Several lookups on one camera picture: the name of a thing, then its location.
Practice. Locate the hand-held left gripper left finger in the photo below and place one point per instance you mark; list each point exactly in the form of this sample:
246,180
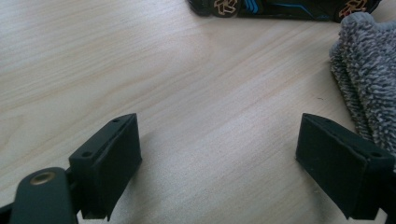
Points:
106,161

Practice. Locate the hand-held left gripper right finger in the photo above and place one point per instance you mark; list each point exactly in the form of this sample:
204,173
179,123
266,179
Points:
339,168

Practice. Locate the grey fluffy cloth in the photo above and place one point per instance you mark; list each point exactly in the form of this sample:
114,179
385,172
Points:
370,68

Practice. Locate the black and blue toy car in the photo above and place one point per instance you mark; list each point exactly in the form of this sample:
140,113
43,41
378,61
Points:
280,11

